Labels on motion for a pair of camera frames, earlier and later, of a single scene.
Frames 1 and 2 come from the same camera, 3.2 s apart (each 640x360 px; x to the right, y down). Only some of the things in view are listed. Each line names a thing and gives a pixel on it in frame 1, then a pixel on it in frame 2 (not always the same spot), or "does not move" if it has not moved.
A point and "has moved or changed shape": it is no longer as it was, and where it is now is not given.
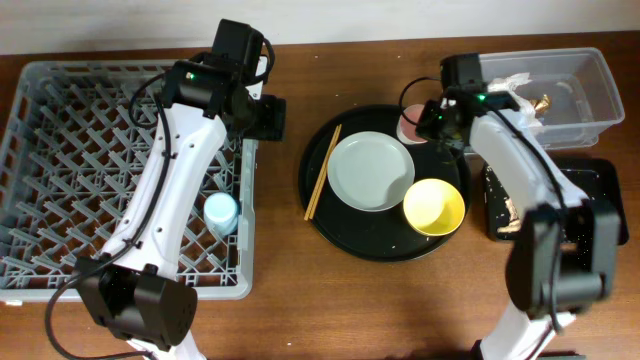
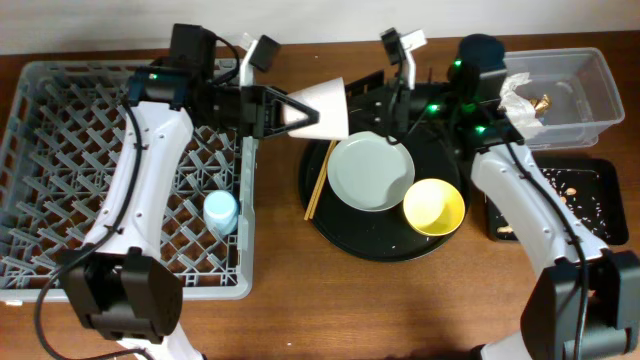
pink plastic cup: x=405 y=129 has moved or changed shape
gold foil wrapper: x=542 y=104 does not move
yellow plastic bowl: x=433 y=207 does not move
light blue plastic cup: x=221 y=213 does not move
